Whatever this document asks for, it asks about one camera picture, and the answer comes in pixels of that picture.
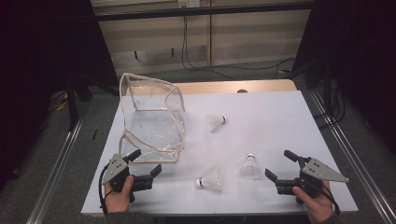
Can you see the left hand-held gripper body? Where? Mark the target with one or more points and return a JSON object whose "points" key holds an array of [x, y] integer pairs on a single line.
{"points": [[116, 169]]}

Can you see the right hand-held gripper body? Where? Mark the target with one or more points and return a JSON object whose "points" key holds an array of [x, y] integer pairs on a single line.
{"points": [[317, 171]]}

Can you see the white shuttlecock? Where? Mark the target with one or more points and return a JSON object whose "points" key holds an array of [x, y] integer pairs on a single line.
{"points": [[250, 168], [211, 181], [214, 122]]}

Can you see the clear plastic bag beige trim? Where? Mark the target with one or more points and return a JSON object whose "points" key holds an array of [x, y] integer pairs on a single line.
{"points": [[155, 133]]}

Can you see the person's left hand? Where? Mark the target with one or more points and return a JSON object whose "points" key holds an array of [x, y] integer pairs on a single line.
{"points": [[117, 201]]}

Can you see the person's right hand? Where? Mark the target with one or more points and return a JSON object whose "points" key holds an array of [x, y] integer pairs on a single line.
{"points": [[319, 208]]}

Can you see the white table mat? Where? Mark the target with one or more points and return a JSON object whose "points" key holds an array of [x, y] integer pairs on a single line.
{"points": [[311, 130]]}

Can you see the black metal stand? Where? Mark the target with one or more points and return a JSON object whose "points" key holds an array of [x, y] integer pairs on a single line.
{"points": [[72, 109], [327, 87]]}

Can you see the dark curtain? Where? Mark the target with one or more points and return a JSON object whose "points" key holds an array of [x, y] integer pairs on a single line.
{"points": [[37, 62], [367, 62]]}

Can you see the black horizontal bar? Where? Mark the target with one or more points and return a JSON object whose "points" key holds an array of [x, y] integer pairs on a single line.
{"points": [[202, 11]]}

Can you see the metal floor rail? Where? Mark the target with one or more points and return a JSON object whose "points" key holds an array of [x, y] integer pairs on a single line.
{"points": [[363, 174], [51, 183]]}

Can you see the small black wall bracket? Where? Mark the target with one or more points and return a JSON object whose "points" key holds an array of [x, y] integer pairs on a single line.
{"points": [[136, 55]]}

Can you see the white wall socket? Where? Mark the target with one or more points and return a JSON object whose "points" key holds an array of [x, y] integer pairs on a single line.
{"points": [[189, 3]]}

